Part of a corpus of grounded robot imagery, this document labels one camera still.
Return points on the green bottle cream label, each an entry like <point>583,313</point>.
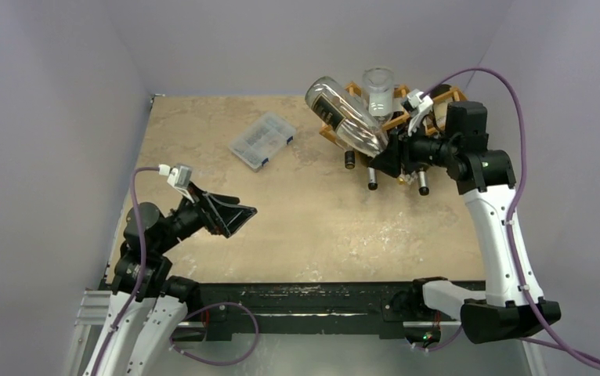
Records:
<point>435,122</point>

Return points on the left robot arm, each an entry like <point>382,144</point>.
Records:
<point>146,303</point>

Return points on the clear tall glass bottle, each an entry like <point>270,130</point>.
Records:
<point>350,120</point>

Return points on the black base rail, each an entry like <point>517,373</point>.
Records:
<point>389,310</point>

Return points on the clear squat glass bottle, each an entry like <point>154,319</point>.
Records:
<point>379,91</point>

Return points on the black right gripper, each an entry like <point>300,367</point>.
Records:
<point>398,155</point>

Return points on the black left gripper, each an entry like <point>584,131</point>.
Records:
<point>218,212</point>

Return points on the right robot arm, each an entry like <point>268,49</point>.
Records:
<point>512,304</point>

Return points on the clear plastic organizer box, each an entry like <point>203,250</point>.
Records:
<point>262,140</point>

